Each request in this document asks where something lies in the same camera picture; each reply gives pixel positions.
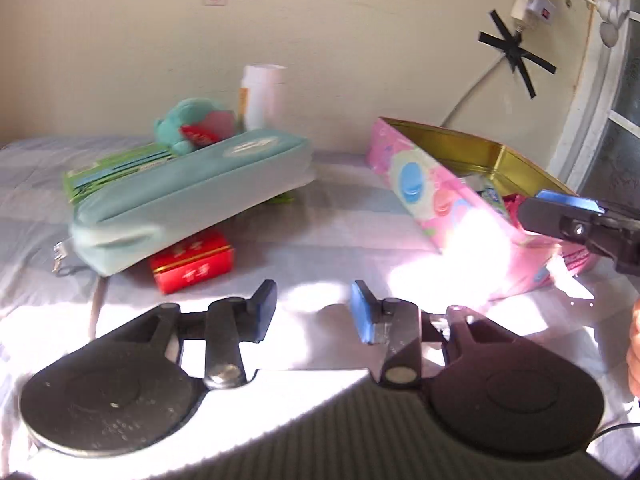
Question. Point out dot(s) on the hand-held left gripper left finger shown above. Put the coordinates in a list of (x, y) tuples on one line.
[(265, 310)]

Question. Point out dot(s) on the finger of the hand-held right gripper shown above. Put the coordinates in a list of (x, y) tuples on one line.
[(555, 220)]

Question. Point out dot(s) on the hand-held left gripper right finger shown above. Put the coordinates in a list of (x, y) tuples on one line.
[(362, 317)]

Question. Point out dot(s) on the red and gold box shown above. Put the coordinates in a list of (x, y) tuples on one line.
[(192, 265)]

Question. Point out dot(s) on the green wet wipes packet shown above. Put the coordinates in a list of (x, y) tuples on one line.
[(282, 198)]

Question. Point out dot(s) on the pink tin box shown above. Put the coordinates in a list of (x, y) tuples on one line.
[(425, 185)]

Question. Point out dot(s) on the teal pencil case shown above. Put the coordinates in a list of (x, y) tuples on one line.
[(190, 195)]

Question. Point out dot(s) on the green cardboard box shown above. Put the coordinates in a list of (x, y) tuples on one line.
[(115, 172)]

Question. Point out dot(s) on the teal plush toy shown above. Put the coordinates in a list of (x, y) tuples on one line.
[(180, 125)]

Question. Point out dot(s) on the white plastic bottle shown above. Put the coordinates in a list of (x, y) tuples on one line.
[(265, 100)]

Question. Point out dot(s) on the person's right hand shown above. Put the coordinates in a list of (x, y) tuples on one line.
[(635, 350)]

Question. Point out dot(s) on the red packet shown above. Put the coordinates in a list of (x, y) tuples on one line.
[(511, 207)]

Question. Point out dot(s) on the blue and white packet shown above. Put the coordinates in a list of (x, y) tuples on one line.
[(490, 195)]

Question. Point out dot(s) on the black tape cross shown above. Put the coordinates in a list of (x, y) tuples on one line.
[(515, 50)]

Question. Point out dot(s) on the white plastic fixture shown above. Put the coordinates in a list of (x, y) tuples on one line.
[(610, 25)]

